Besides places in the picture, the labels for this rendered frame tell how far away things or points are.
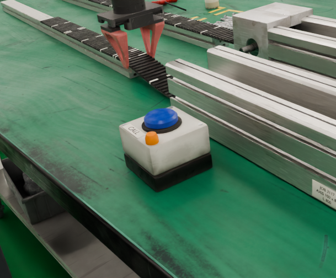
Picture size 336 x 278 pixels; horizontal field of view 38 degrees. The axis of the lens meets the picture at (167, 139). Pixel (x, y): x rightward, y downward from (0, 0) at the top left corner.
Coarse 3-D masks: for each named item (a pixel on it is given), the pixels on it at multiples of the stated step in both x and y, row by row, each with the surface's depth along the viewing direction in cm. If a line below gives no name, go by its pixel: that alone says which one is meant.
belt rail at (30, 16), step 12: (12, 0) 163; (12, 12) 154; (24, 12) 142; (36, 12) 140; (36, 24) 135; (60, 36) 120; (84, 48) 107; (96, 60) 102; (108, 60) 97; (120, 72) 92; (132, 72) 89
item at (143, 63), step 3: (147, 60) 87; (150, 60) 88; (153, 60) 88; (156, 60) 87; (135, 63) 87; (138, 63) 87; (141, 63) 87; (144, 63) 86; (147, 63) 86; (150, 63) 87; (129, 66) 86; (132, 66) 86; (135, 66) 86; (138, 66) 86; (141, 66) 86; (144, 66) 86; (132, 69) 86
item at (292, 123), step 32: (192, 64) 67; (224, 64) 69; (256, 64) 63; (192, 96) 65; (224, 96) 58; (256, 96) 54; (288, 96) 59; (320, 96) 54; (224, 128) 61; (256, 128) 55; (288, 128) 50; (320, 128) 46; (256, 160) 57; (288, 160) 52; (320, 160) 47; (320, 192) 49
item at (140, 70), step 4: (152, 64) 86; (156, 64) 86; (160, 64) 87; (140, 68) 85; (144, 68) 85; (148, 68) 85; (152, 68) 85; (156, 68) 85; (136, 72) 85; (140, 72) 84; (144, 72) 84
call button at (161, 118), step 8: (152, 112) 57; (160, 112) 57; (168, 112) 57; (176, 112) 57; (144, 120) 56; (152, 120) 55; (160, 120) 55; (168, 120) 55; (176, 120) 56; (152, 128) 55; (160, 128) 55
